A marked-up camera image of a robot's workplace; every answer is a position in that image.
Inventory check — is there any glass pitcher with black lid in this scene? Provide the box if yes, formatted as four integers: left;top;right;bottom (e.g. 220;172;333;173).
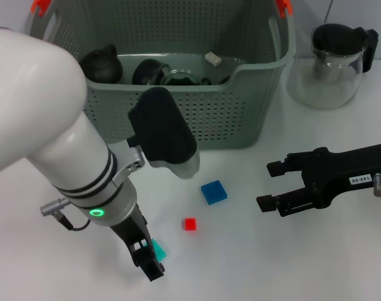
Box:
287;22;380;110

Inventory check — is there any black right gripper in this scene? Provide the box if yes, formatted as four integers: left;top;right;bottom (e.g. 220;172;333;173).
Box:
255;141;381;218

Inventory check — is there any teal toy brick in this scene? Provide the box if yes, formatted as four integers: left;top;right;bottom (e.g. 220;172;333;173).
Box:
142;238;168;263

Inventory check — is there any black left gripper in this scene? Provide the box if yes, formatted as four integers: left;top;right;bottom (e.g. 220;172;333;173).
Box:
110;203;165;282

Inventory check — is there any white toy brick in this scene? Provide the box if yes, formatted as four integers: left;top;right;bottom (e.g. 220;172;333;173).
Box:
205;51;223;66

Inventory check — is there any dark clay teapot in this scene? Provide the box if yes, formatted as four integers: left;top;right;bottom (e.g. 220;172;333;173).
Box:
78;43;124;84

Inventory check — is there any blue toy brick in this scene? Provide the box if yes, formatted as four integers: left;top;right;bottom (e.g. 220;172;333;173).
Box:
200;180;228;206

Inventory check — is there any grey perforated plastic storage bin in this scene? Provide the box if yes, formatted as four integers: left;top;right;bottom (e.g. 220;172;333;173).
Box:
26;0;296;150

